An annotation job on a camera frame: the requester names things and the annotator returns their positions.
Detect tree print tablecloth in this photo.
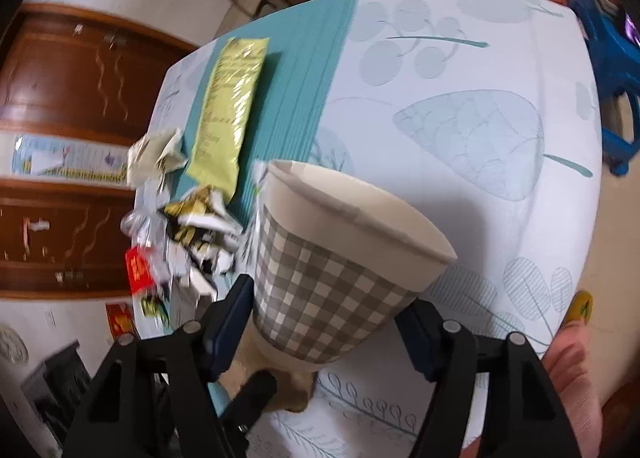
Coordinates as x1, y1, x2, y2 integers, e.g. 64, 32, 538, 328
145, 0, 601, 458

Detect crumpled beige paper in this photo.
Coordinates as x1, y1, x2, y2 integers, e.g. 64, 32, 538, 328
127, 128, 188, 189

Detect brown wooden door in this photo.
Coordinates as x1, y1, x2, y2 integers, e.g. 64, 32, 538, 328
0, 183, 146, 299
0, 2, 201, 139

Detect crumpled black gold wrapper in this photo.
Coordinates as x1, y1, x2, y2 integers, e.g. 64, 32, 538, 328
157, 185, 246, 296

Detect yellow slipper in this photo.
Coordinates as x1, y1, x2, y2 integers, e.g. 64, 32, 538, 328
562, 290, 593, 326

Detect red gift bag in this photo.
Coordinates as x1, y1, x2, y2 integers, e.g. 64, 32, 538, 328
106, 304, 136, 339

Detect small red box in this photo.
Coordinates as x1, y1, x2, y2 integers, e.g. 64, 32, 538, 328
124, 245, 161, 296

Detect person's right leg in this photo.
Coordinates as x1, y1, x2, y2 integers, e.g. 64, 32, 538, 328
542, 318, 640, 458

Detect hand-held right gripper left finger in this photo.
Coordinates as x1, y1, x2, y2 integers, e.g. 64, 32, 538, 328
60, 274, 256, 458

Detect giraffe height chart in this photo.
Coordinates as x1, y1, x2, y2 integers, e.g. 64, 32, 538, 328
12, 135, 136, 183

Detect brown bear-shaped paper tray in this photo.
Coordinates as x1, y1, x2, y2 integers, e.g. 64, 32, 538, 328
220, 328, 321, 414

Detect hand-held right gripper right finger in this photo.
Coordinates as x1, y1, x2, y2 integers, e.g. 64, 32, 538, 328
395, 299, 581, 458

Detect clear plastic blister pack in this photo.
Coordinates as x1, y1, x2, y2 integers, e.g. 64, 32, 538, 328
122, 208, 166, 249

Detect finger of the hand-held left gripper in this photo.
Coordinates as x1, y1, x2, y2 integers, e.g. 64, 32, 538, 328
224, 370, 279, 441

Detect grey checked paper cup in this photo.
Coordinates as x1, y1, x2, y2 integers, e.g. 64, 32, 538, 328
251, 160, 458, 365

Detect yellow-green plastic packet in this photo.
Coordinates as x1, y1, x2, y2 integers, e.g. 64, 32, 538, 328
186, 36, 271, 201

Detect blue plastic stool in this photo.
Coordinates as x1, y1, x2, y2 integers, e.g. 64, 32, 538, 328
570, 0, 640, 176

